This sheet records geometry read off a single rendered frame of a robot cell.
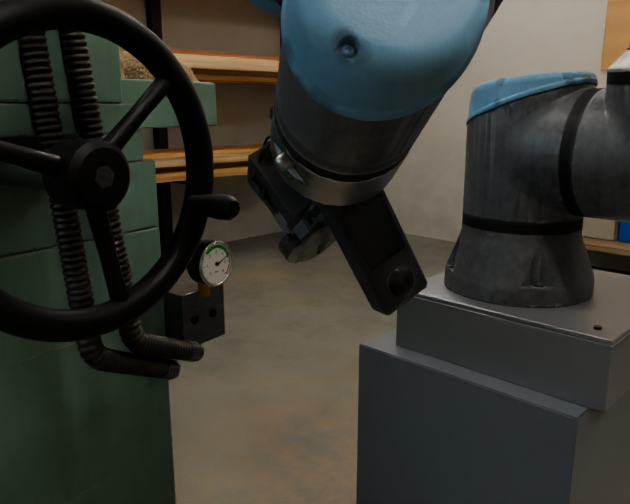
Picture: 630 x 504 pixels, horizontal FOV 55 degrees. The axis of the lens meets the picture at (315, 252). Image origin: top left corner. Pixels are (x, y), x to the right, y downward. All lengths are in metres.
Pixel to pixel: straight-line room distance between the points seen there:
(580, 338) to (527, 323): 0.06
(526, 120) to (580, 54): 2.98
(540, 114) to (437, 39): 0.49
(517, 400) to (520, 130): 0.31
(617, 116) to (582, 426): 0.33
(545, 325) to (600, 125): 0.22
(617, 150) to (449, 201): 3.43
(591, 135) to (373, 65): 0.48
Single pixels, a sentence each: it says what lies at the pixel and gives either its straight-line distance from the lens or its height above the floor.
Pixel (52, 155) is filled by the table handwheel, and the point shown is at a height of 0.83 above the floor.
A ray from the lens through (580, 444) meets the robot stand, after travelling 0.75.
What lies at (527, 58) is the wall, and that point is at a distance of 3.85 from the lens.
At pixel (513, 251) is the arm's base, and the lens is 0.78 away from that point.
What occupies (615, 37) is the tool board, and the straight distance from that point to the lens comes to 3.66.
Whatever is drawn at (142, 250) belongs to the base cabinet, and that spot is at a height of 0.68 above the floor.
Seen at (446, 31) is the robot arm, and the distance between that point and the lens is 0.28.
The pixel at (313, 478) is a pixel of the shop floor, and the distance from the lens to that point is 1.56.
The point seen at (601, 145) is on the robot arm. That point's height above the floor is 0.83.
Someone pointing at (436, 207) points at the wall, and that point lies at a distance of 4.17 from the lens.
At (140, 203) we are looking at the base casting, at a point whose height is 0.75.
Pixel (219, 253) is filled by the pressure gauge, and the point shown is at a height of 0.67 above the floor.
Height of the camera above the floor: 0.87
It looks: 13 degrees down
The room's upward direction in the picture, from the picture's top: straight up
